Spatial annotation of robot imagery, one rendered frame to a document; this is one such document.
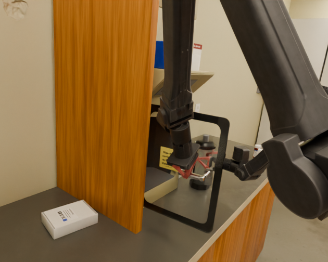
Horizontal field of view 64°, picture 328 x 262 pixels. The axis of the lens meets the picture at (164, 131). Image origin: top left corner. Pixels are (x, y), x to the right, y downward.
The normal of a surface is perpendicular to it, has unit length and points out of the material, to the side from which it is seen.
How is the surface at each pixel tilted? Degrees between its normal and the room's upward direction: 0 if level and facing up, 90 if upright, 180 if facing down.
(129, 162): 90
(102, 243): 0
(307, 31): 90
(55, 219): 0
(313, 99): 67
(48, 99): 90
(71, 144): 90
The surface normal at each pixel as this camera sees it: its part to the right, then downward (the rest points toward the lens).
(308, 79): 0.25, -0.11
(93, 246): 0.09, -0.96
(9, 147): 0.80, 0.22
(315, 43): -0.59, 0.16
